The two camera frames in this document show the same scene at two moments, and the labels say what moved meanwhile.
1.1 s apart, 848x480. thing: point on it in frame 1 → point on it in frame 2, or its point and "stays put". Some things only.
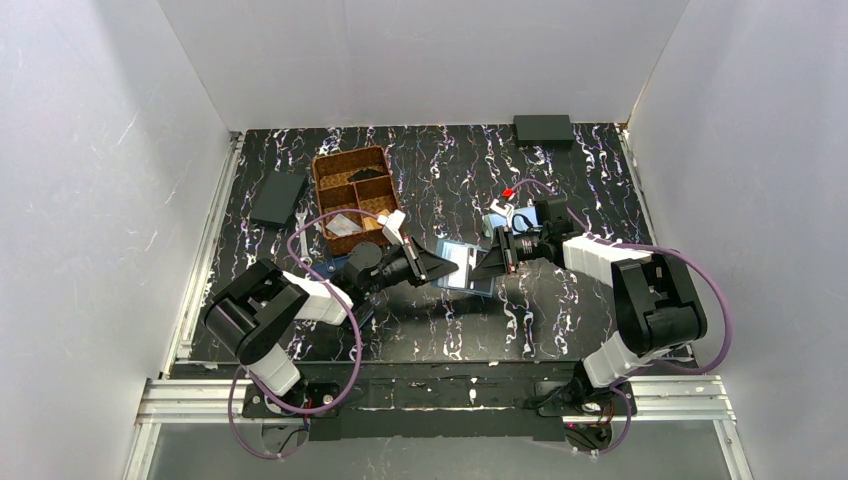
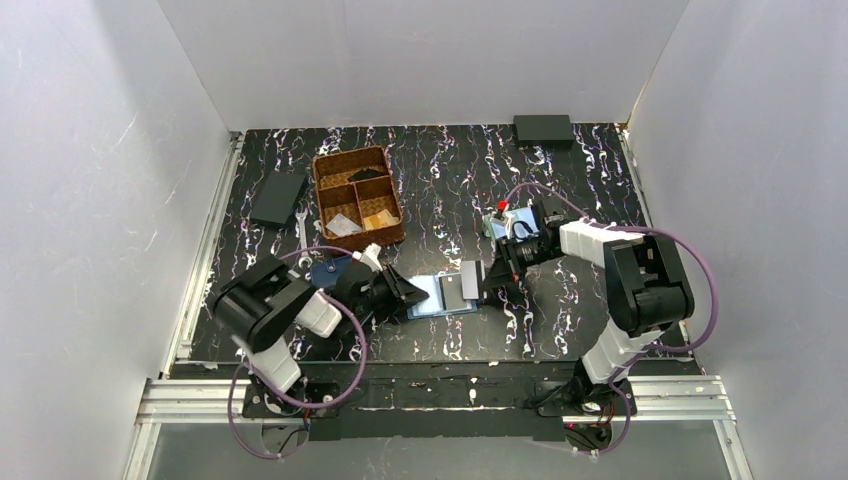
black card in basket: [365, 174] stays put
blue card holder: [465, 256] → [445, 297]
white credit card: [342, 225] stays put
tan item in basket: [371, 224] stays put
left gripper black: [417, 263] → [390, 288]
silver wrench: [303, 245] stays put
